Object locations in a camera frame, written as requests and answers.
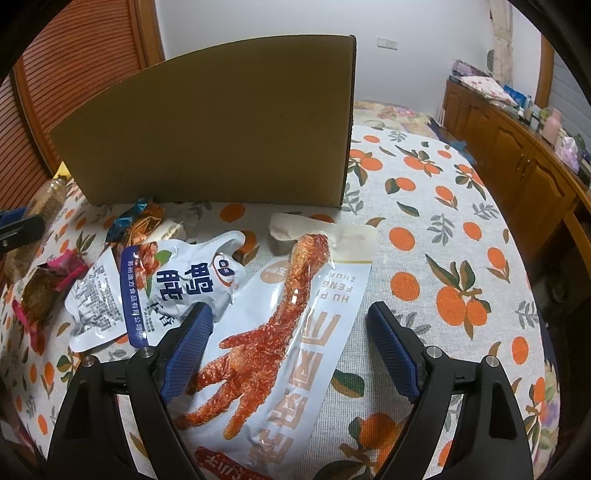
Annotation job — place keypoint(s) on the yellow cloth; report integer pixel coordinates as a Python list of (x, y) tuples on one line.
[(61, 175)]

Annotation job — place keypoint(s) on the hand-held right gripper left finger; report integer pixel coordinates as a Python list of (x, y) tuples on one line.
[(194, 341)]

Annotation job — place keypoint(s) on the wooden louvred wardrobe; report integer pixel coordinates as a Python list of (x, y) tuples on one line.
[(69, 69)]

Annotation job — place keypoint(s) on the brown cardboard box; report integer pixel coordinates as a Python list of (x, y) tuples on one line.
[(207, 129)]

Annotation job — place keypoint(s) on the small white wrapped candy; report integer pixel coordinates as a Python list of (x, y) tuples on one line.
[(175, 229)]

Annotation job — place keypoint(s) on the clear plastic jar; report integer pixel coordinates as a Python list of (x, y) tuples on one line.
[(48, 198)]

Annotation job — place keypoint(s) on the items on sideboard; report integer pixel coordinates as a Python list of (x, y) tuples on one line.
[(485, 85)]

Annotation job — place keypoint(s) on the pink wrapped brown cake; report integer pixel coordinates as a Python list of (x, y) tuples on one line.
[(39, 288)]

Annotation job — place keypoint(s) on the wooden cabinet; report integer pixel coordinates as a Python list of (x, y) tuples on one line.
[(508, 143)]

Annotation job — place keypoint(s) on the white blue duck snack packet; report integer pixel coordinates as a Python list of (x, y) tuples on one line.
[(184, 281)]

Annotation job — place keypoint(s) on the blue plastic bag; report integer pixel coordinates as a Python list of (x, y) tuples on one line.
[(445, 131)]

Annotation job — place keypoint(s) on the purple toiletry pack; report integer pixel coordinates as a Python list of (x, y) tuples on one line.
[(569, 152)]

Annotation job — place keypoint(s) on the white wall socket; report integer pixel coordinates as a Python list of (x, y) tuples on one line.
[(387, 43)]

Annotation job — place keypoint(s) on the white chicken foot snack packet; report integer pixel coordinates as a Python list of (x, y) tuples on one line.
[(295, 332)]

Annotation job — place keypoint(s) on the floral blanket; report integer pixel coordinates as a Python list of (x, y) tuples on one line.
[(392, 113)]

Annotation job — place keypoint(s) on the patterned curtain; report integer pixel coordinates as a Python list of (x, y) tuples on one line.
[(502, 37)]

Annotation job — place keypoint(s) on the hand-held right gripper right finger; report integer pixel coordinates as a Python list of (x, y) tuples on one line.
[(392, 341)]

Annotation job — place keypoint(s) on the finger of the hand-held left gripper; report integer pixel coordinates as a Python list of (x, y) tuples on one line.
[(23, 233)]

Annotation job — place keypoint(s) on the blue foil snack packet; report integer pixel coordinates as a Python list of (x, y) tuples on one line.
[(117, 226)]

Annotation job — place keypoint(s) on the orange print tablecloth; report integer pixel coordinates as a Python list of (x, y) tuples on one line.
[(438, 221)]

